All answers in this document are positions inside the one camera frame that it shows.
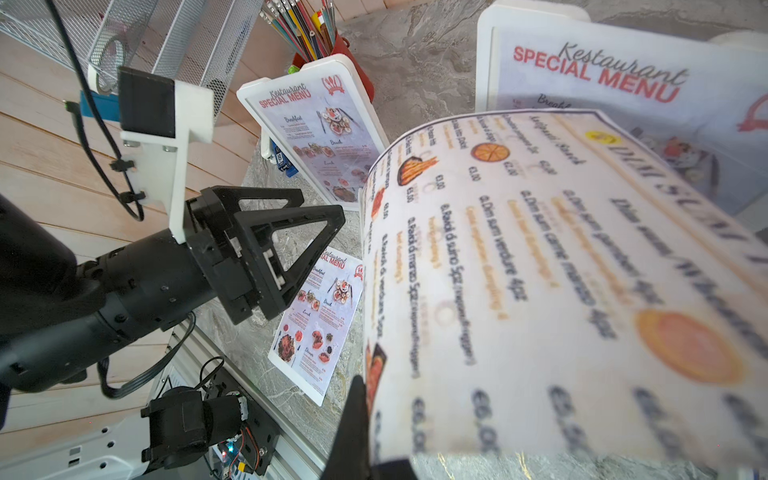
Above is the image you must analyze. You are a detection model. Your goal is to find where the blue stapler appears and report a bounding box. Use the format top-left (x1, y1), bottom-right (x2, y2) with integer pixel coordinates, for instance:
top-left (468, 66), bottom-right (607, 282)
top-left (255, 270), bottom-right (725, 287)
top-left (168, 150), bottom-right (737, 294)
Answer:
top-left (269, 140), bottom-right (299, 178)

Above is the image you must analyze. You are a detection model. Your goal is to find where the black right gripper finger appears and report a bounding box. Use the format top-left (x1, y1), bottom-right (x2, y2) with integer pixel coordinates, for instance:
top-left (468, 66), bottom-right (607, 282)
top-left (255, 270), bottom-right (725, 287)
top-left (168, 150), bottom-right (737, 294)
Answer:
top-left (320, 375), bottom-right (417, 480)

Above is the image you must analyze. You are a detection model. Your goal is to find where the red pencil cup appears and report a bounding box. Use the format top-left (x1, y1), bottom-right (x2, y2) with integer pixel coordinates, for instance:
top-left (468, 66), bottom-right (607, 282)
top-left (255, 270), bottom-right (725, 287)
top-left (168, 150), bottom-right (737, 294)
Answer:
top-left (291, 33), bottom-right (375, 102)

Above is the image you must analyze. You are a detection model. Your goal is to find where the white menu holder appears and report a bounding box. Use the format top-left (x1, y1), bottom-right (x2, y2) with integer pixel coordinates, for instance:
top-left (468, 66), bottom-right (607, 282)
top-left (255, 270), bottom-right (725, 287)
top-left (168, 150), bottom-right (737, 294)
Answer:
top-left (475, 1), bottom-right (767, 231)
top-left (236, 65), bottom-right (389, 211)

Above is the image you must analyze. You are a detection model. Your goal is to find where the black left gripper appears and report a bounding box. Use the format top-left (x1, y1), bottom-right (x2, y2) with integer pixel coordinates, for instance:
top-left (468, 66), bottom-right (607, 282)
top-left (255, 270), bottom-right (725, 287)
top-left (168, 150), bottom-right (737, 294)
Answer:
top-left (184, 186), bottom-right (345, 324)

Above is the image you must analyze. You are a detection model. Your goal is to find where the white menu holder back left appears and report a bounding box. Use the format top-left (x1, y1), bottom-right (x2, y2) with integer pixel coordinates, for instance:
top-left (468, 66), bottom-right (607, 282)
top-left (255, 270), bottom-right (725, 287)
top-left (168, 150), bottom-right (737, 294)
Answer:
top-left (236, 65), bottom-right (389, 211)

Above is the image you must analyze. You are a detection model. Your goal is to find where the white wire shelf rack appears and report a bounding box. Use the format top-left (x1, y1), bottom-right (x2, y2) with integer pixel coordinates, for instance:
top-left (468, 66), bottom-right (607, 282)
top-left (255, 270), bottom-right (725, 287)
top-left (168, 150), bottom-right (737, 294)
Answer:
top-left (0, 0), bottom-right (265, 121)

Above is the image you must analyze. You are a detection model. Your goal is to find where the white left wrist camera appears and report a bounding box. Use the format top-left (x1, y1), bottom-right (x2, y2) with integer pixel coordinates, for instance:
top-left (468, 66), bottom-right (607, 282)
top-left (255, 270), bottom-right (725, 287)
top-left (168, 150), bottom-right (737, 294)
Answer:
top-left (64, 65), bottom-right (216, 245)

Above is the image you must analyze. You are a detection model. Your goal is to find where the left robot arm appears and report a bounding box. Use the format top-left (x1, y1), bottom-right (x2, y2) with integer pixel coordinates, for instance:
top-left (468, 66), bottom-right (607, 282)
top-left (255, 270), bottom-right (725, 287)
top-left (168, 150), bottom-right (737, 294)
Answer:
top-left (1, 186), bottom-right (345, 400)

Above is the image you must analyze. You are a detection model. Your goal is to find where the coloured pencils bundle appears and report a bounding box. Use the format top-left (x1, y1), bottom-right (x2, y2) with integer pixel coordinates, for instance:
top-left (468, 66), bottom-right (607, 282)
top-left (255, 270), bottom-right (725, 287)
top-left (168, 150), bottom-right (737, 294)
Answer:
top-left (260, 0), bottom-right (339, 63)

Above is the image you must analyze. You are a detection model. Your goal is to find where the white menu holder back right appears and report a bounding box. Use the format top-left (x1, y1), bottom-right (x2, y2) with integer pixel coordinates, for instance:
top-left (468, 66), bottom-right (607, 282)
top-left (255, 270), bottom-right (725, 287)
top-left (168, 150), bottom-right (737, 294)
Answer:
top-left (475, 1), bottom-right (767, 231)

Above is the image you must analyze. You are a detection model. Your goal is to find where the dim sum menu sheet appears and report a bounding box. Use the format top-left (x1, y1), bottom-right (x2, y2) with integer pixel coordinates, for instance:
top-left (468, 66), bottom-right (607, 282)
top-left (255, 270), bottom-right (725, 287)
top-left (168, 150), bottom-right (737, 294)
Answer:
top-left (361, 110), bottom-right (767, 467)

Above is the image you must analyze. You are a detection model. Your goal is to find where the red special menu sheet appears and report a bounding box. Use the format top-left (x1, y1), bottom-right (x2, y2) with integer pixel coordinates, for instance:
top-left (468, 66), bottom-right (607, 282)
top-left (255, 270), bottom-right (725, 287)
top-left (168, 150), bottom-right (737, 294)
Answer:
top-left (268, 247), bottom-right (364, 406)

